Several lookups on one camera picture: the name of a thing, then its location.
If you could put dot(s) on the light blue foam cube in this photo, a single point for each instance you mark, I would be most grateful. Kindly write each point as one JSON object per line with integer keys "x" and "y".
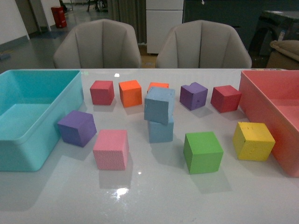
{"x": 159, "y": 133}
{"x": 159, "y": 105}

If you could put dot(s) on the orange foam cube left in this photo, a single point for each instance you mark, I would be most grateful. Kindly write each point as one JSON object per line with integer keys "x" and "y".
{"x": 130, "y": 93}

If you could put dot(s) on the orange foam cube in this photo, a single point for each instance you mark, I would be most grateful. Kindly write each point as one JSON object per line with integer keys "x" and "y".
{"x": 130, "y": 93}
{"x": 157, "y": 84}

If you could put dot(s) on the orange foam cube right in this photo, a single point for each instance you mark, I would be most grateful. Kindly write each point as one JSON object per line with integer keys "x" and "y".
{"x": 157, "y": 84}

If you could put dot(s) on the notched purple foam cube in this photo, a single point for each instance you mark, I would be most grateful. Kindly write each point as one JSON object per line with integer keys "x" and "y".
{"x": 193, "y": 96}

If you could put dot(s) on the magenta foam cube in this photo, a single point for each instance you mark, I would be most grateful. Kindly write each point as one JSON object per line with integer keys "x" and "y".
{"x": 102, "y": 92}

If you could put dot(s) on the pink foam cube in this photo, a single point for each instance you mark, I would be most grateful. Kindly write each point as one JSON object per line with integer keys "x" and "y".
{"x": 111, "y": 149}

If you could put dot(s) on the green foam cube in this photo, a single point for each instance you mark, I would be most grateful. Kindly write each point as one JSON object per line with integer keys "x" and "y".
{"x": 203, "y": 152}

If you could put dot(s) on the dark red foam cube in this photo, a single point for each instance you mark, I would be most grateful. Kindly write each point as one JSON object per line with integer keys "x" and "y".
{"x": 225, "y": 98}

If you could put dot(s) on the left grey armchair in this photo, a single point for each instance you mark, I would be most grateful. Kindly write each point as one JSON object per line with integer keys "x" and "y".
{"x": 100, "y": 44}

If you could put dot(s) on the grey armchair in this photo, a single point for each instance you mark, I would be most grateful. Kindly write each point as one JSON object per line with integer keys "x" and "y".
{"x": 100, "y": 44}
{"x": 203, "y": 45}

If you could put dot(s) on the right grey armchair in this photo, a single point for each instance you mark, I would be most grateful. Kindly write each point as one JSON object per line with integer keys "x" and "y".
{"x": 203, "y": 45}

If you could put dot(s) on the white drawer cabinet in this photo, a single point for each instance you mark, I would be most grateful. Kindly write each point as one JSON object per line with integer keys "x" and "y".
{"x": 161, "y": 16}

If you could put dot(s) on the grey curtain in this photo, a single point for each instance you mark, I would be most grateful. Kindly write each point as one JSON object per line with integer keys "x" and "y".
{"x": 132, "y": 12}

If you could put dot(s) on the yellow foam cube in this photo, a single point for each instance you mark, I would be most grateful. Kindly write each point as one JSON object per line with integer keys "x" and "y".
{"x": 252, "y": 141}

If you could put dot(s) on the teal plastic bin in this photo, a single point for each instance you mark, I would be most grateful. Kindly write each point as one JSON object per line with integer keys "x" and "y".
{"x": 31, "y": 104}

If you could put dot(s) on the pink plastic bin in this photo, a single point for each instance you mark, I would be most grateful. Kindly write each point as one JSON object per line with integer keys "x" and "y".
{"x": 272, "y": 97}

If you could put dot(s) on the beige sofa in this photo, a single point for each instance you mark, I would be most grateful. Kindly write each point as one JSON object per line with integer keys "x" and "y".
{"x": 285, "y": 55}

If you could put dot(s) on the black appliance box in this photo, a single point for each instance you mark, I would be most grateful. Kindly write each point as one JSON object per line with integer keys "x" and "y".
{"x": 274, "y": 26}

